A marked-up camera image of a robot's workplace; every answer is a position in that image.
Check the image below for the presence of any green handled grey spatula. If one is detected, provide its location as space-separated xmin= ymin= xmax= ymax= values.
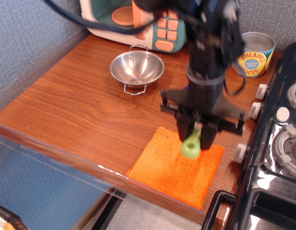
xmin=181 ymin=123 xmax=202 ymax=160

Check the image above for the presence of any teal toy microwave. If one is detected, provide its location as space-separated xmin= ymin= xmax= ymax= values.
xmin=80 ymin=0 xmax=186 ymax=53

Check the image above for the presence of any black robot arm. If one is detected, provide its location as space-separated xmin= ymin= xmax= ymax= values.
xmin=135 ymin=0 xmax=248 ymax=150

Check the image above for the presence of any small steel bowl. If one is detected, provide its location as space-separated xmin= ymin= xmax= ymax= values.
xmin=109 ymin=44 xmax=165 ymax=96

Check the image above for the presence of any pineapple slices can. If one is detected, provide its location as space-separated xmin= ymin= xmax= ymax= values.
xmin=232 ymin=32 xmax=276 ymax=77

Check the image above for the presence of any black braided cable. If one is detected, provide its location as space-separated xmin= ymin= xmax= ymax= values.
xmin=43 ymin=0 xmax=158 ymax=35

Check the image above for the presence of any orange towel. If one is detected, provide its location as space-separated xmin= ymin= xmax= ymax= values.
xmin=126 ymin=126 xmax=225 ymax=209

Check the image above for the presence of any black toy stove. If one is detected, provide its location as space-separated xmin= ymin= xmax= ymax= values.
xmin=202 ymin=42 xmax=296 ymax=230

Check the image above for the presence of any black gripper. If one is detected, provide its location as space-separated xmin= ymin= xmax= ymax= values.
xmin=160 ymin=71 xmax=248 ymax=150

